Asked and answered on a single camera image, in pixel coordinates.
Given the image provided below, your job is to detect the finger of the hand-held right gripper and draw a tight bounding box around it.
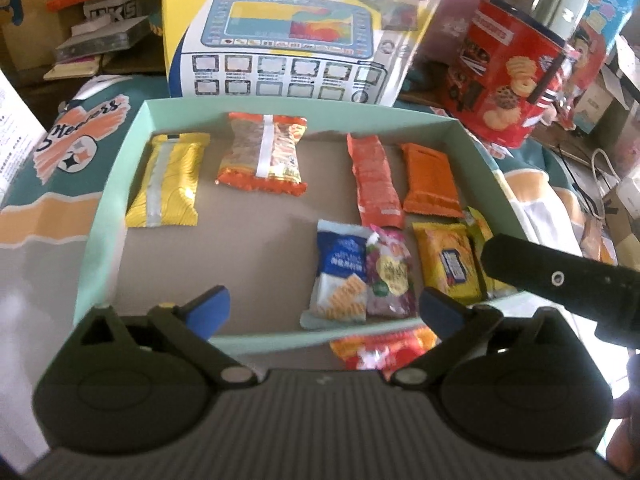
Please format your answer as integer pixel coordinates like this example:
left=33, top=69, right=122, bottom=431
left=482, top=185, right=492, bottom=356
left=481, top=234, right=640, bottom=348

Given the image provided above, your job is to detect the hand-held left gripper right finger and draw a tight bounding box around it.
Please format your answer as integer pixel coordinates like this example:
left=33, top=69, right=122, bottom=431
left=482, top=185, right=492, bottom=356
left=392, top=287, right=571, bottom=386

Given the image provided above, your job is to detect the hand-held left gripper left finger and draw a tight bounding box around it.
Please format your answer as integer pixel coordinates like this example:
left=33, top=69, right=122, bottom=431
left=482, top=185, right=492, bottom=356
left=65, top=285, right=253, bottom=386

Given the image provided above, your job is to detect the yellow snack packet blue label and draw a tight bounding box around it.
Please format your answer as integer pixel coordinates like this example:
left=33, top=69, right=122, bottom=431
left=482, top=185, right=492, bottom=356
left=412, top=221, right=483, bottom=306

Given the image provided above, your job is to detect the pink purple snack packet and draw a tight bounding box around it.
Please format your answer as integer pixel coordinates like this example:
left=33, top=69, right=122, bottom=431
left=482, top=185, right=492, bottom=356
left=365, top=225, right=418, bottom=318

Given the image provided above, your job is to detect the yellow-green snack bar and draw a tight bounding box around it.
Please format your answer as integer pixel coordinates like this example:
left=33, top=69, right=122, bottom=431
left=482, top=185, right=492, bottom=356
left=462, top=206, right=518, bottom=301

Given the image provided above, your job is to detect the red candy packet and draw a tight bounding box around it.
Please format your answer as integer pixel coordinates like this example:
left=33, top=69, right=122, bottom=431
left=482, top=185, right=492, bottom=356
left=330, top=329, right=441, bottom=383

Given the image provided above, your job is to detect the blue white cracker packet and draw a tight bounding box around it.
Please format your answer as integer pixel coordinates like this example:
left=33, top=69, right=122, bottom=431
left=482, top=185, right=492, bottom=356
left=300, top=219, right=373, bottom=331

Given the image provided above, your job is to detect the mint green cardboard box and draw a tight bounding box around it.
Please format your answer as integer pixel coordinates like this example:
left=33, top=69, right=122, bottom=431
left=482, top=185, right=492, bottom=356
left=72, top=99, right=531, bottom=356

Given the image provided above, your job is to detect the yellow wavy snack packet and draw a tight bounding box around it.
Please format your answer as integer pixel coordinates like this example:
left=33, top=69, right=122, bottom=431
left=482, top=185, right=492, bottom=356
left=125, top=132, right=211, bottom=229

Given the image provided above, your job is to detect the orange-red long snack packet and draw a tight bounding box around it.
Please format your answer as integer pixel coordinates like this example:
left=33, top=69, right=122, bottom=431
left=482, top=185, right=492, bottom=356
left=346, top=133, right=406, bottom=229

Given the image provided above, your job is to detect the striped orange noodle snack packet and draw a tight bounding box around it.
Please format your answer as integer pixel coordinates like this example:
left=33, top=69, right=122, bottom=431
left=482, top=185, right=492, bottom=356
left=215, top=112, right=309, bottom=196

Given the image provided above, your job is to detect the person's right hand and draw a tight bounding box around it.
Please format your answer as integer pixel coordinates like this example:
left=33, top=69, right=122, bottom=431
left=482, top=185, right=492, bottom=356
left=605, top=355, right=640, bottom=466

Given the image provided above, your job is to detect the small orange pink packet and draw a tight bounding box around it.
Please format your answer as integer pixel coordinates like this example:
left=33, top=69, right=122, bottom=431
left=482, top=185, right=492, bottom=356
left=580, top=217, right=618, bottom=266

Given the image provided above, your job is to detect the white power strip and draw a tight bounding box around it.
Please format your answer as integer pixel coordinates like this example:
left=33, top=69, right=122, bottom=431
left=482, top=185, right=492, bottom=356
left=615, top=175, right=640, bottom=211

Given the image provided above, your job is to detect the printed blanket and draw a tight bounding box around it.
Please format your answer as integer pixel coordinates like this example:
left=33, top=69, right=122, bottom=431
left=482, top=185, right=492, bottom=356
left=0, top=75, right=640, bottom=411

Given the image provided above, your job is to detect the red cookie tin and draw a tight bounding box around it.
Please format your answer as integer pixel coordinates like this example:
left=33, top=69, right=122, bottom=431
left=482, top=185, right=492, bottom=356
left=435, top=0, right=576, bottom=148

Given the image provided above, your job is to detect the blue toy box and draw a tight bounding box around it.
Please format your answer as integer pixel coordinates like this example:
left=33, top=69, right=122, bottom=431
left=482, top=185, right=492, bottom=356
left=565, top=0, right=628, bottom=133

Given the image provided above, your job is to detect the white instruction sheet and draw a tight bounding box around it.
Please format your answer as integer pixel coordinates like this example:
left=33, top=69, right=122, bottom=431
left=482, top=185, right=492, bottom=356
left=0, top=67, right=43, bottom=201

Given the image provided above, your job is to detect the pink bag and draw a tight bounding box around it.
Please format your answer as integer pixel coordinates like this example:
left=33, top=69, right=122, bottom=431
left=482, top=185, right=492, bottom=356
left=415, top=0, right=506, bottom=61

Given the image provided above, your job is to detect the toy tablet box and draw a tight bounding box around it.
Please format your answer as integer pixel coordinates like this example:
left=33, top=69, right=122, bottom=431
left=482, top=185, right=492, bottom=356
left=161, top=0, right=451, bottom=107

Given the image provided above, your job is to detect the stack of small boxes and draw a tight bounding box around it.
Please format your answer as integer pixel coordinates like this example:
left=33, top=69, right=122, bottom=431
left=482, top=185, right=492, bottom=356
left=42, top=0, right=166, bottom=81

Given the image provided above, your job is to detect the white cable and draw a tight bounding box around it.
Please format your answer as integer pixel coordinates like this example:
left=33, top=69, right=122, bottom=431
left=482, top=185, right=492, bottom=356
left=591, top=149, right=623, bottom=196

